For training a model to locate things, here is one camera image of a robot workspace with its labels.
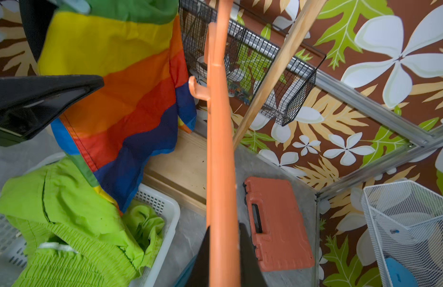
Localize black shorts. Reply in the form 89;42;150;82
19;0;57;61

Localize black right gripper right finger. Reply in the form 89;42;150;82
239;223;267;287

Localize mint clothespin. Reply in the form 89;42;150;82
55;0;91;14

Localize rainbow striped shorts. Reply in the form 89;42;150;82
38;1;196;212

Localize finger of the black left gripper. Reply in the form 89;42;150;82
0;75;104;147

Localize red plastic tool case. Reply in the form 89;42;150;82
243;177;315;272

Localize lime green shorts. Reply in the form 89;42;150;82
0;156;166;287

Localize dark teal tray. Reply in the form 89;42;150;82
173;256;197;287

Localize blue object in basket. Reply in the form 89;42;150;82
385;257;419;287

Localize orange hanger of green shorts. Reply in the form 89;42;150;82
189;1;241;287

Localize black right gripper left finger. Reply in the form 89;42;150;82
185;227;210;287

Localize aluminium frame post right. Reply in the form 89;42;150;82
317;71;443;201

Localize white plastic laundry basket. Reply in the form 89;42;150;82
0;150;182;287

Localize white mesh basket right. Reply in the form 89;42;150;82
361;180;443;287

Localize wooden clothes rack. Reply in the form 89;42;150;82
142;0;326;217

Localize black wire basket back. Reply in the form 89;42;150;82
179;1;326;126

